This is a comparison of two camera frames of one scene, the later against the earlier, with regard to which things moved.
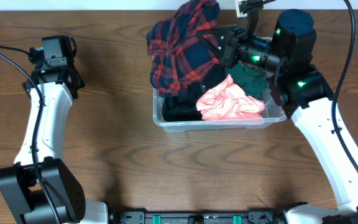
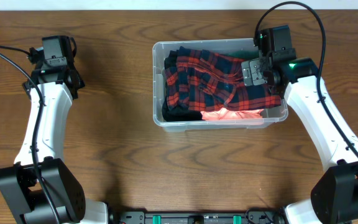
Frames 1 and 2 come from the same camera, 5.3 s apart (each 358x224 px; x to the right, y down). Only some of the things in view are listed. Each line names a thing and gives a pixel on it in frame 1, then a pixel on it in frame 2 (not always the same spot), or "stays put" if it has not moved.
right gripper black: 230,53 → 253,68
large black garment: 183,107 stays put
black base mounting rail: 252,217 stays put
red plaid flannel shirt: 179,58 → 203,81
